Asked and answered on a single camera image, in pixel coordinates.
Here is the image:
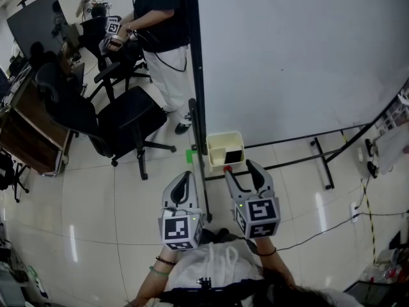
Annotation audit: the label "clear plastic bottles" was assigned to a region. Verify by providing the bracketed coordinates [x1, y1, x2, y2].
[360, 248, 406, 284]

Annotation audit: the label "brown wooden desk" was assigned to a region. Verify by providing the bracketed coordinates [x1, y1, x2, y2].
[0, 71, 73, 178]

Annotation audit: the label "large white board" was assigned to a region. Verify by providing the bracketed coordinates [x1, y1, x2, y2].
[185, 0, 409, 223]

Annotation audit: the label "cream plastic bin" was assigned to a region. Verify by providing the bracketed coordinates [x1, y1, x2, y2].
[205, 130, 246, 173]

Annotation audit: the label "person's left forearm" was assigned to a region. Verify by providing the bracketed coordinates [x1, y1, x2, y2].
[131, 244, 180, 307]

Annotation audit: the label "black floor cable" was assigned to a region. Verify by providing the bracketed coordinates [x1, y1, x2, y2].
[275, 210, 409, 253]

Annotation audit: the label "black display panel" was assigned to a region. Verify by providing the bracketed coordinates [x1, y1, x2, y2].
[6, 0, 70, 64]

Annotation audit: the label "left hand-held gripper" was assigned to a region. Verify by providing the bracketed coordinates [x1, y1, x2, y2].
[157, 170, 206, 252]

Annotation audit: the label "person's black shoes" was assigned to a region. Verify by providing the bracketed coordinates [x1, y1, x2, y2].
[199, 228, 231, 244]

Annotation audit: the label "black case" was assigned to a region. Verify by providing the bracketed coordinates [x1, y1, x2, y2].
[343, 279, 409, 307]

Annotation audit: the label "black chest camera mount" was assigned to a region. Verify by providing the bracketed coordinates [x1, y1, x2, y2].
[158, 276, 266, 307]

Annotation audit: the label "black mesh office chair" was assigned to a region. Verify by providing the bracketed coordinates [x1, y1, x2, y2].
[35, 61, 178, 182]

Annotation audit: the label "person's white shirt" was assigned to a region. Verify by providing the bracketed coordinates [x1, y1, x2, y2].
[167, 239, 265, 292]

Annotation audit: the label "green bangle bracelet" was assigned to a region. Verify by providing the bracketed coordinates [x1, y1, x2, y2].
[149, 265, 171, 278]

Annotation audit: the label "white shelf unit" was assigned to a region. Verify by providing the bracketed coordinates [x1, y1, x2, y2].
[374, 87, 409, 134]

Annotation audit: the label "cluttered grey shelf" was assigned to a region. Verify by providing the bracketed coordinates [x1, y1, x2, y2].
[0, 240, 49, 307]

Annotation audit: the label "person's right forearm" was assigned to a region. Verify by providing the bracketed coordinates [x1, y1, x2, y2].
[254, 236, 297, 288]

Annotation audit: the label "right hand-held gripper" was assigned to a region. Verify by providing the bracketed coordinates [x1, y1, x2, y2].
[222, 159, 282, 240]

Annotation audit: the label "brown bead bracelet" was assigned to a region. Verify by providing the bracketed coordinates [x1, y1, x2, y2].
[155, 255, 177, 267]

